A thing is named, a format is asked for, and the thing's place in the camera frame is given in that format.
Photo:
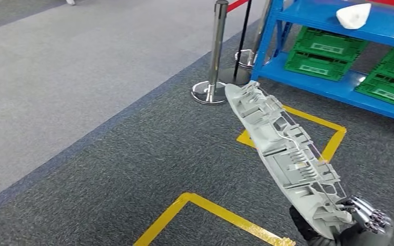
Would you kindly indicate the white triangular plastic part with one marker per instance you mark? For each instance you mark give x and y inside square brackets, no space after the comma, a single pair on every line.
[353,15]

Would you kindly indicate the blue metal shelf rack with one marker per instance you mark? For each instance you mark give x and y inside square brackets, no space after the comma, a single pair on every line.
[336,90]

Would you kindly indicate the black stanchion with round base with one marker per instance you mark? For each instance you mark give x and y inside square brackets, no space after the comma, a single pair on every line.
[231,76]

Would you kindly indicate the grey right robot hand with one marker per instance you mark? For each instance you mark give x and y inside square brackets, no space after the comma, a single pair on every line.
[353,239]

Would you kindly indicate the grey plastic wheel cover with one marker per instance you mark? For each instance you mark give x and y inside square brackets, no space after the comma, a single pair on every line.
[285,163]

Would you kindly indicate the yellow floor tape square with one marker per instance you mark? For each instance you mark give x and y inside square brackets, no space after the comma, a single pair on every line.
[217,212]
[333,142]

